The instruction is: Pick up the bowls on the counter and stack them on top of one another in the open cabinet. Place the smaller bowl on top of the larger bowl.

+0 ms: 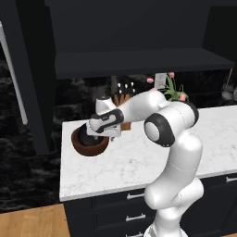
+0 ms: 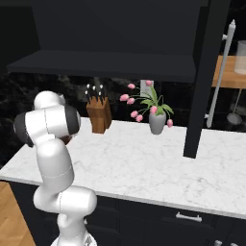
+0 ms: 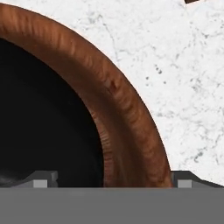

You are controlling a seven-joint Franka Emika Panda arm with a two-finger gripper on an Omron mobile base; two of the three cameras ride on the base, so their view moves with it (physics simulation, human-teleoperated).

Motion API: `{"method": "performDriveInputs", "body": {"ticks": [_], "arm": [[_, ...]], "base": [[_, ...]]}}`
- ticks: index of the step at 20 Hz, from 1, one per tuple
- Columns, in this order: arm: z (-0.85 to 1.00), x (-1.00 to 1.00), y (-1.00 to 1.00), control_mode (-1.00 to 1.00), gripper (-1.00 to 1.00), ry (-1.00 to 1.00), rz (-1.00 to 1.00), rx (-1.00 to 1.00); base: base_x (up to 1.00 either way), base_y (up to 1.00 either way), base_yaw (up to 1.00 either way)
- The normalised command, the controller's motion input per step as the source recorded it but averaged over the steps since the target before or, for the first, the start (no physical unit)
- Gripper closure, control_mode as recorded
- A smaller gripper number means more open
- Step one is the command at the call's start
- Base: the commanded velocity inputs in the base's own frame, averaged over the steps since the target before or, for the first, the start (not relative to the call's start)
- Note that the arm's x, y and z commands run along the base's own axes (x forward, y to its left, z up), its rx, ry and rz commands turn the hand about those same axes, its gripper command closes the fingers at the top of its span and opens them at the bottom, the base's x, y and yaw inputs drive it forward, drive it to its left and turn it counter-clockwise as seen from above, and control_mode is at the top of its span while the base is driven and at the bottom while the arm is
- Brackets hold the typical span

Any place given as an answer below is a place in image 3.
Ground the brown wooden bowl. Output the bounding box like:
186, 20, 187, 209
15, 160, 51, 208
0, 3, 173, 189

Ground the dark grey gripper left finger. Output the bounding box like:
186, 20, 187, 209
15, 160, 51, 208
12, 171, 60, 189

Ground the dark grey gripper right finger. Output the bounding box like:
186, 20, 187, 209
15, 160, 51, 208
171, 171, 224, 189

